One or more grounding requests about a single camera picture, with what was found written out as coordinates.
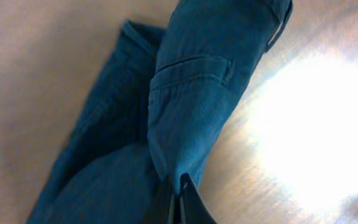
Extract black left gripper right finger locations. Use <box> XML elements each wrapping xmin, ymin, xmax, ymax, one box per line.
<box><xmin>180</xmin><ymin>173</ymin><xmax>217</xmax><ymax>224</ymax></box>

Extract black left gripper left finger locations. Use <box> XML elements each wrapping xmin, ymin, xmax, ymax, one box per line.
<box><xmin>144</xmin><ymin>177</ymin><xmax>175</xmax><ymax>224</ymax></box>

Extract dark teal shorts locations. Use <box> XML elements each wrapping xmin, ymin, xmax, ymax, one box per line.
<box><xmin>28</xmin><ymin>0</ymin><xmax>293</xmax><ymax>223</ymax></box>

